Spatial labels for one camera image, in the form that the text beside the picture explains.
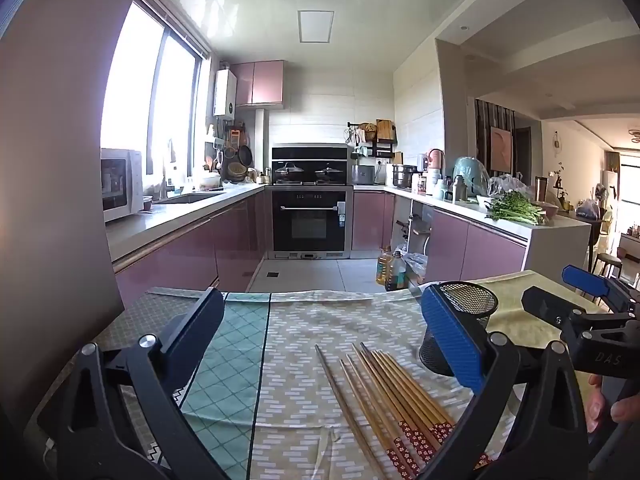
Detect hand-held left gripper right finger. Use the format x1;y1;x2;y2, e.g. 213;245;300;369
415;282;591;480

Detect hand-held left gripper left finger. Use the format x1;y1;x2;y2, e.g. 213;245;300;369
37;287;226;480

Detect large kitchen window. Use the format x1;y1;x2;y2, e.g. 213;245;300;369
100;0;211;196

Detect crumpled clear plastic bag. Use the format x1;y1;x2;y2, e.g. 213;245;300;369
487;174;531;198

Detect pink island base cabinet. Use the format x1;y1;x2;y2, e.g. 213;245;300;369
425;208;528;283

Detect pink wall cabinet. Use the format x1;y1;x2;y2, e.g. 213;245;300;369
231;60;286;109

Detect clear plastic floor bag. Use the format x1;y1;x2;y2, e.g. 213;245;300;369
402;252;428;286

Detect black stove hood unit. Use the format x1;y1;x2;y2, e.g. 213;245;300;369
271;144;349;187

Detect bundle of wooden chopsticks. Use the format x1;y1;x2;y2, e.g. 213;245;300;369
340;342;496;478

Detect black built-in oven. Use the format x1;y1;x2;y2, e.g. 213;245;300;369
272;186;354;260

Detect stainless steel stock pot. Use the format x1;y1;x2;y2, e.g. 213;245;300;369
392;164;418;189

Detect round wooden stool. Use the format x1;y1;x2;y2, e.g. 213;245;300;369
592;252;621;281

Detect white wall water heater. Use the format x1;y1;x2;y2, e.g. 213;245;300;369
214;67;237;121

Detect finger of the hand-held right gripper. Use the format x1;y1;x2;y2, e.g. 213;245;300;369
561;265;640;312
521;286;640;377

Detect rectangular ceiling light panel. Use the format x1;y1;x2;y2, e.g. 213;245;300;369
297;10;335;44

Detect bunch of green vegetables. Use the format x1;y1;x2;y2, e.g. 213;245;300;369
486;190;546;225

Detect dark cooking oil bottle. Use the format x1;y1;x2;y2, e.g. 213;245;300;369
385;251;407;292

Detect white microwave oven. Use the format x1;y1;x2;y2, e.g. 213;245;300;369
101;148;146;223

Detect framed pink wall picture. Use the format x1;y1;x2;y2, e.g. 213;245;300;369
490;126;511;171

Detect long pink base cabinet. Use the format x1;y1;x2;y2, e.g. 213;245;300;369
114;190;273;311

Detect narrow pink base cabinet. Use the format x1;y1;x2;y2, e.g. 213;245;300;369
352;191;396;252

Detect black mesh utensil holder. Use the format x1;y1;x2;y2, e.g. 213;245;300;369
418;281;499;377

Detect black wall storage rack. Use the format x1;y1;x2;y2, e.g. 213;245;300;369
347;120;398;161

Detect patterned green beige tablecloth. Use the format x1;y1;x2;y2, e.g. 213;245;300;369
30;270;621;480

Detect teal rounded kitchen appliance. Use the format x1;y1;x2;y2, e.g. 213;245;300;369
452;156;491;198

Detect person's right hand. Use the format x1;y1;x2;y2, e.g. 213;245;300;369
586;373;640;433

